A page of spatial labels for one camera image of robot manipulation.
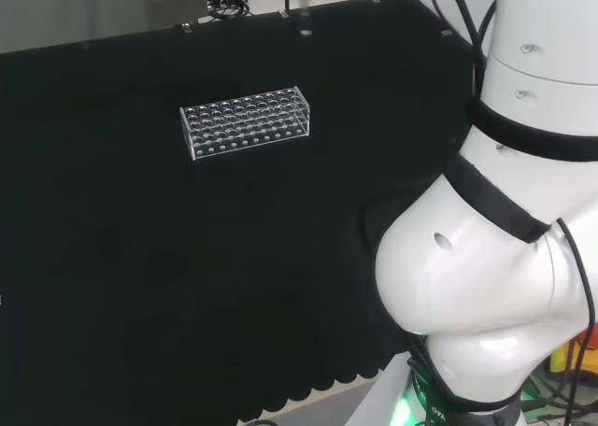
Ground clear glass test tube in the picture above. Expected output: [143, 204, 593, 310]
[298, 0, 314, 38]

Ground clear plastic test tube rack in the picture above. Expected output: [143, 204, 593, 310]
[178, 85, 313, 162]

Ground black bench cloth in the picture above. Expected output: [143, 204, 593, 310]
[0, 0, 482, 426]

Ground yellow stop button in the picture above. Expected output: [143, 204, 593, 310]
[549, 327, 598, 376]

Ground black coiled cables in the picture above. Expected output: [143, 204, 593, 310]
[207, 0, 251, 22]

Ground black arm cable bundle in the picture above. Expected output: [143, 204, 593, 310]
[427, 0, 499, 101]

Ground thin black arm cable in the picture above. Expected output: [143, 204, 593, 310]
[554, 217, 598, 426]

